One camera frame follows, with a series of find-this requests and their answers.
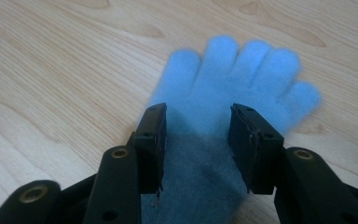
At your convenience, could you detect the plain blue glove grey cuff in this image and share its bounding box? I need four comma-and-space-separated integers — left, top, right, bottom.
140, 35, 323, 224

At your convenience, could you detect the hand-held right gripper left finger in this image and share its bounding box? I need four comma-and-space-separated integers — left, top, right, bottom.
82, 103, 168, 224

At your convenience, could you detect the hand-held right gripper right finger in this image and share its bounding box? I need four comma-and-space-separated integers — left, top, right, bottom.
228, 103, 358, 224

